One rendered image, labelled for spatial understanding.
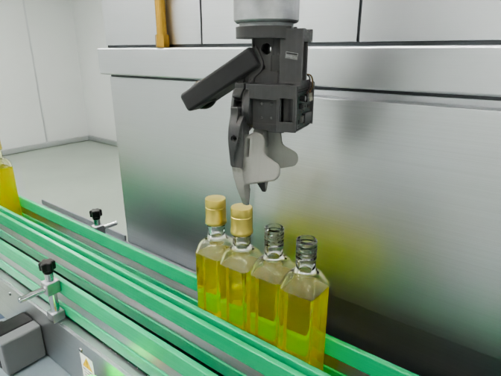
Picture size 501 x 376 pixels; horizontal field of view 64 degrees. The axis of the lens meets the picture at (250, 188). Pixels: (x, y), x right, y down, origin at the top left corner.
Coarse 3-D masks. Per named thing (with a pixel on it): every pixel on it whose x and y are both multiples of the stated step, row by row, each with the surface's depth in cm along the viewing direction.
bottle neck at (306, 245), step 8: (296, 240) 55; (304, 240) 56; (312, 240) 56; (296, 248) 56; (304, 248) 54; (312, 248) 54; (296, 256) 56; (304, 256) 55; (312, 256) 55; (296, 264) 56; (304, 264) 55; (312, 264) 55; (304, 272) 55; (312, 272) 56
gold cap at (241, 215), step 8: (232, 208) 61; (240, 208) 61; (248, 208) 61; (232, 216) 61; (240, 216) 60; (248, 216) 61; (232, 224) 61; (240, 224) 61; (248, 224) 61; (232, 232) 62; (240, 232) 61; (248, 232) 61
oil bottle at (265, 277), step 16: (256, 272) 60; (272, 272) 58; (256, 288) 61; (272, 288) 59; (256, 304) 62; (272, 304) 60; (256, 320) 63; (272, 320) 60; (256, 336) 64; (272, 336) 61
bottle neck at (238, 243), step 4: (236, 236) 62; (248, 236) 62; (236, 240) 62; (240, 240) 62; (244, 240) 62; (248, 240) 62; (236, 244) 62; (240, 244) 62; (244, 244) 62; (248, 244) 63; (236, 248) 62; (240, 248) 62; (244, 248) 62; (248, 248) 63
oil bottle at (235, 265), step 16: (224, 256) 63; (240, 256) 62; (256, 256) 63; (224, 272) 64; (240, 272) 61; (224, 288) 65; (240, 288) 62; (224, 304) 66; (240, 304) 63; (224, 320) 67; (240, 320) 64
